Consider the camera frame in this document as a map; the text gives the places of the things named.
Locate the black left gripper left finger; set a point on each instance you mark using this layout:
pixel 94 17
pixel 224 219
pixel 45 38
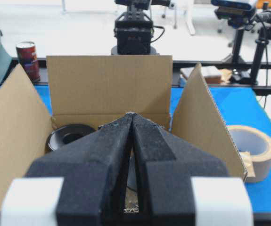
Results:
pixel 80 184

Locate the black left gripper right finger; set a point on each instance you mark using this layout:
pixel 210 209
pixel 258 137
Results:
pixel 181 185

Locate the brown cardboard box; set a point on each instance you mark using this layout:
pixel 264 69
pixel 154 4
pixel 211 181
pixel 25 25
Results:
pixel 96 90

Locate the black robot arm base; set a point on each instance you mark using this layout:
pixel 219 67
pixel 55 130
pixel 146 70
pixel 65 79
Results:
pixel 134 29

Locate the black round object in box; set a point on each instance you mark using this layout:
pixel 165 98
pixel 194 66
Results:
pixel 66 134

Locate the small brown box background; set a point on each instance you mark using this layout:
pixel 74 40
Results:
pixel 211 74

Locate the beige masking tape roll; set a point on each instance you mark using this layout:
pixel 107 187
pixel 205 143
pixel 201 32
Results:
pixel 254 147

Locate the blue table cloth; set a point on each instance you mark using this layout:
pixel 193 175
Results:
pixel 239 106

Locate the red beverage can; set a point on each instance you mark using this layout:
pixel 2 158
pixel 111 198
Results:
pixel 27 57

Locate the black camera tripod stand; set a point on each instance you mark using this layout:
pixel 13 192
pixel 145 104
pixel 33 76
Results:
pixel 264 36

